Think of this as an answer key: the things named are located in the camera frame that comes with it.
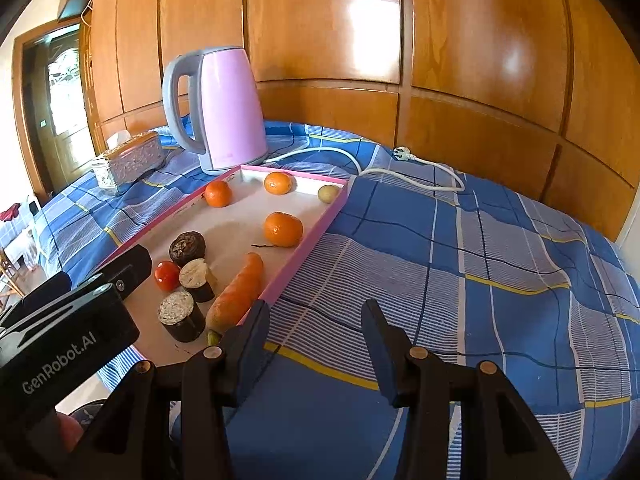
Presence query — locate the orange mandarin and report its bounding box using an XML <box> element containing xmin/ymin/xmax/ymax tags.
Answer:
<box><xmin>264</xmin><ymin>171</ymin><xmax>294</xmax><ymax>196</ymax></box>
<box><xmin>203</xmin><ymin>180</ymin><xmax>232</xmax><ymax>208</ymax></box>
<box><xmin>262</xmin><ymin>211</ymin><xmax>304</xmax><ymax>248</ymax></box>

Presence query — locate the small beige potato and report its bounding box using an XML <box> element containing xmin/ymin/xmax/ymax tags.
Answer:
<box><xmin>317</xmin><ymin>184</ymin><xmax>342</xmax><ymax>204</ymax></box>

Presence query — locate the person's hand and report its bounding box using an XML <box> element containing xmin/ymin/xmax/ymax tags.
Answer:
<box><xmin>56</xmin><ymin>413</ymin><xmax>84</xmax><ymax>453</ymax></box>

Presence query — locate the pink electric kettle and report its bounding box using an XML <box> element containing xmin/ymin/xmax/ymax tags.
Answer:
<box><xmin>163</xmin><ymin>46</ymin><xmax>268</xmax><ymax>174</ymax></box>

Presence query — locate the dark round eggplant end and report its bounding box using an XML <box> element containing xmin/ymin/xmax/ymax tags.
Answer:
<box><xmin>168</xmin><ymin>231</ymin><xmax>206</xmax><ymax>268</ymax></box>

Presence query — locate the white power cable with plug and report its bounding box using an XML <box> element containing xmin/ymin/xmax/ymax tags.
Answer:
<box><xmin>261</xmin><ymin>145</ymin><xmax>467</xmax><ymax>194</ymax></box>

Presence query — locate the pink shallow tray box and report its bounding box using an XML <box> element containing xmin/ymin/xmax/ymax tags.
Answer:
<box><xmin>94</xmin><ymin>162</ymin><xmax>350</xmax><ymax>369</ymax></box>

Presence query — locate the silver patterned tissue box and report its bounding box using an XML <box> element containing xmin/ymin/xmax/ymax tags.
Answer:
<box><xmin>91</xmin><ymin>130</ymin><xmax>166</xmax><ymax>193</ymax></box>

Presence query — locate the red tomato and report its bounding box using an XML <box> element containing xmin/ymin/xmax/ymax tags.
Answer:
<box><xmin>153</xmin><ymin>260</ymin><xmax>180</xmax><ymax>292</ymax></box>

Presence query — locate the orange carrot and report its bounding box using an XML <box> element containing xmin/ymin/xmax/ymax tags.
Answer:
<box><xmin>205</xmin><ymin>252</ymin><xmax>264</xmax><ymax>346</ymax></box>

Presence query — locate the wooden door with glass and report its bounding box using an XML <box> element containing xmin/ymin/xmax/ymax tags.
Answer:
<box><xmin>11</xmin><ymin>18</ymin><xmax>105</xmax><ymax>205</ymax></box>

